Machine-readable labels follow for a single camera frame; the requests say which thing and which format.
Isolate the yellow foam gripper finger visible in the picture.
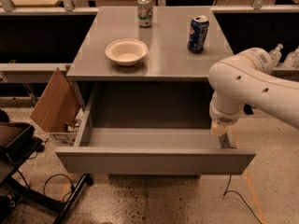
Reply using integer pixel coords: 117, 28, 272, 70
211, 122, 232, 137

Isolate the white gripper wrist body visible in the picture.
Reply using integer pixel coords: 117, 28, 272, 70
209, 91, 244, 126

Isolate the grey top drawer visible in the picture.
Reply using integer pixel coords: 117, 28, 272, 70
56, 82, 255, 175

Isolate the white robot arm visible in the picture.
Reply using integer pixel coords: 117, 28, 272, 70
208, 48, 299, 136

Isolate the grey drawer cabinet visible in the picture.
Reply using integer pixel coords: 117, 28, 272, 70
66, 6, 246, 177

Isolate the open cardboard box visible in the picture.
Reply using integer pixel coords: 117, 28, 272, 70
30, 68, 83, 147

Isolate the clear sanitizer bottle left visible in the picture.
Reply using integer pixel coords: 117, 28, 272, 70
269, 44, 283, 67

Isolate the clear sanitizer bottle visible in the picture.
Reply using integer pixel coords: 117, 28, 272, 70
269, 44, 283, 67
283, 47, 299, 69

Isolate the clear sanitizer bottle right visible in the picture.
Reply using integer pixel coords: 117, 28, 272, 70
283, 47, 299, 69

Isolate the blue pepsi can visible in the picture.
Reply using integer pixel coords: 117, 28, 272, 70
187, 15, 209, 53

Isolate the white paper bowl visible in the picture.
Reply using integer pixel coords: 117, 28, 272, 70
106, 39, 149, 66

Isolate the green white soda can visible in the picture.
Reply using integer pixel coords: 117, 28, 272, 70
137, 0, 153, 27

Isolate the black tray on stand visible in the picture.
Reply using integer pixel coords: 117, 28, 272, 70
0, 122, 35, 158

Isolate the black rolling stand base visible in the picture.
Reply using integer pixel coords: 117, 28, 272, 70
5, 173, 94, 224

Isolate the black floor cable right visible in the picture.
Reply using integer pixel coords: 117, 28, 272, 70
222, 175, 263, 224

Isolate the black floor cable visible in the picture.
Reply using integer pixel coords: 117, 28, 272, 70
42, 173, 76, 203
222, 175, 263, 224

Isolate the black floor cable left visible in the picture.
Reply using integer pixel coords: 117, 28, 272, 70
42, 173, 76, 203

